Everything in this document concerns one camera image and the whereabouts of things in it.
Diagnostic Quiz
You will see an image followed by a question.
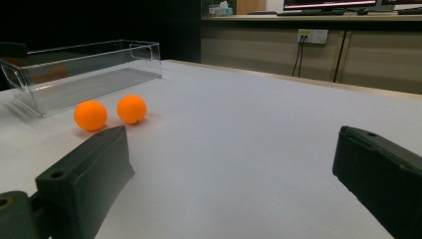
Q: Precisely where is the clear plastic bin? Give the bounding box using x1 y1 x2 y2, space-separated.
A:
0 39 163 118

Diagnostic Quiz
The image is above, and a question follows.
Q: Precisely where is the tissue box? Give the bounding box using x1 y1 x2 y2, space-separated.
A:
208 0 235 17

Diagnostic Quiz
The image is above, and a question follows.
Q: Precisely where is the white wall socket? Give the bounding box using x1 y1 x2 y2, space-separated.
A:
297 28 329 45

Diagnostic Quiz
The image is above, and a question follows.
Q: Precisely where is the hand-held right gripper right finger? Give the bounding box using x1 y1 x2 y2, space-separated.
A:
332 124 422 239

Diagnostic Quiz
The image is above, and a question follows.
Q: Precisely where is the beige wooden desk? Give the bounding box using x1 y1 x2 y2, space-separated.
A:
201 13 422 96

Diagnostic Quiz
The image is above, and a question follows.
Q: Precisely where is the black keyboard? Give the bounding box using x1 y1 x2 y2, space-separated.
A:
276 9 346 17
396 6 422 16

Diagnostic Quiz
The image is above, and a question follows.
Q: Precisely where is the black power cable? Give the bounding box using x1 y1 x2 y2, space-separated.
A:
291 36 304 78

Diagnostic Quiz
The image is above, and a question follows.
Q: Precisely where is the computer monitor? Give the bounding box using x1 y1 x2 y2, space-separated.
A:
283 0 379 12

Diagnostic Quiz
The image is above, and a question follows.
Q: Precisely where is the orange ball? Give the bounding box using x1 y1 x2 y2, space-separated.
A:
115 94 148 125
73 100 108 132

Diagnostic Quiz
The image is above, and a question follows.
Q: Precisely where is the black curtain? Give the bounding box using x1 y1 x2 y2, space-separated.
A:
0 0 202 92

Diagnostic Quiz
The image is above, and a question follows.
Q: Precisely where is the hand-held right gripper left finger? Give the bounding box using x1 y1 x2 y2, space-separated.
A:
35 124 135 239

